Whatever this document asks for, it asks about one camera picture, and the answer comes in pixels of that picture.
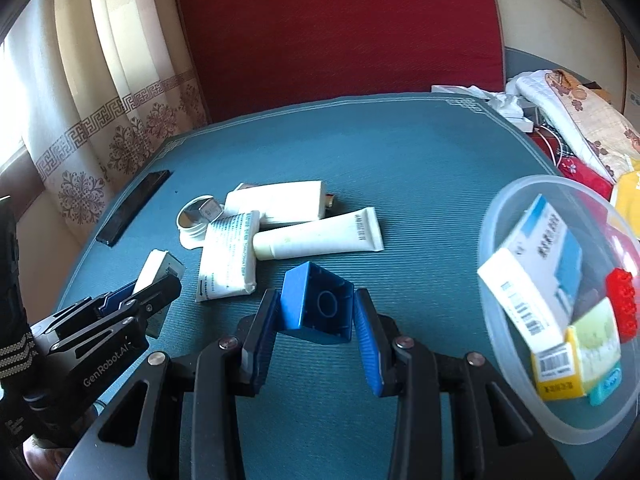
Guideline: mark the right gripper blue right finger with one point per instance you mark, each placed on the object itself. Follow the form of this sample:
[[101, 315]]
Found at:
[[376, 352]]

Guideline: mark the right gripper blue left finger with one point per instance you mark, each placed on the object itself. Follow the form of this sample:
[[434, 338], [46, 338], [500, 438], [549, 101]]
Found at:
[[258, 333]]

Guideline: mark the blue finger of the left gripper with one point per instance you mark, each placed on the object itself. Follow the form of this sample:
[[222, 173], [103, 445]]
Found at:
[[113, 299]]

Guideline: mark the blue toy brick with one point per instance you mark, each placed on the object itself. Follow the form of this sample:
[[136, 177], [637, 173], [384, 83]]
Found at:
[[316, 305]]

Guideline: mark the small white green box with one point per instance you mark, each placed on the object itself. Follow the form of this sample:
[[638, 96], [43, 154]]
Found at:
[[158, 264]]

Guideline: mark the white printed sachet pack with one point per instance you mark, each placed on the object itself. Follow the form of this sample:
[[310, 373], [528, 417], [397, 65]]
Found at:
[[228, 261]]

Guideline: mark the white cream tube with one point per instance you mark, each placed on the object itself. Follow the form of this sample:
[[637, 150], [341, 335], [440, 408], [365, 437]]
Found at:
[[357, 231]]

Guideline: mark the white round jar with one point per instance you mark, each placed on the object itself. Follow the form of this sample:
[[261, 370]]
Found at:
[[191, 225]]

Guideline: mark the white rectangular bottle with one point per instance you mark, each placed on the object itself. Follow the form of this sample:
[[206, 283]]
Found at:
[[280, 204]]

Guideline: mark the beige cosmetic tube silver cap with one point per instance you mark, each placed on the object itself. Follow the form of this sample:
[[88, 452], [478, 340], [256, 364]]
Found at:
[[330, 198]]

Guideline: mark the blue white medicine box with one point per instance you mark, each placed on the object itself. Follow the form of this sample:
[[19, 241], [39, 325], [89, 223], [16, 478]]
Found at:
[[535, 275]]

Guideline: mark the yellow ointment box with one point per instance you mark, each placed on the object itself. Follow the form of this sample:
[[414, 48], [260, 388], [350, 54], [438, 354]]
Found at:
[[590, 351]]

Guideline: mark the teal dental floss box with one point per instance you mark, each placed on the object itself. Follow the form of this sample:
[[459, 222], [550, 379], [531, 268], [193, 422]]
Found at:
[[607, 386]]

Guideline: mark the red toy brick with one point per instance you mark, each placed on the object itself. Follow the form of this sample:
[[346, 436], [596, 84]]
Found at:
[[620, 290]]

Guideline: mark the clear plastic bowl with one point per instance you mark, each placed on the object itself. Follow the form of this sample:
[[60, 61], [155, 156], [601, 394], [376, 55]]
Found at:
[[607, 243]]

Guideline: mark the person's left hand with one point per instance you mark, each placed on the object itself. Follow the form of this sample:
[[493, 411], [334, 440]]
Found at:
[[44, 458]]

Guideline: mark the black flat remote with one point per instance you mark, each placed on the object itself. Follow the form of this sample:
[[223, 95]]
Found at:
[[131, 205]]

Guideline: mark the teal woven table mat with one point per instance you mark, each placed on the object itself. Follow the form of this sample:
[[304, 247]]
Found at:
[[429, 169]]

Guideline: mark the patterned beige curtain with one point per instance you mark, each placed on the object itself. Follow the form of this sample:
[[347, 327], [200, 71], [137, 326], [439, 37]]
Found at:
[[107, 82]]

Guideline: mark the white bedside table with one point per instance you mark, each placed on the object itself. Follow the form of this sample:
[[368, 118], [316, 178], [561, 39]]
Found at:
[[461, 96]]

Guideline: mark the crumpled white tissue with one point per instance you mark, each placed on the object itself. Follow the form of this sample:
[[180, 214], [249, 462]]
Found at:
[[504, 104]]

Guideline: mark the yellow cartoon blanket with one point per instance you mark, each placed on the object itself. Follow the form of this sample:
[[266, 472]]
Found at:
[[626, 200]]

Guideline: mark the red upholstered headboard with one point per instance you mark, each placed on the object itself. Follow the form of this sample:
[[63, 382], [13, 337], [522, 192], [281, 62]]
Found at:
[[254, 55]]

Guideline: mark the floral white quilt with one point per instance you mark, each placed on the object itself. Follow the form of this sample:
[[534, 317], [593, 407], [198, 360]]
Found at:
[[601, 137]]

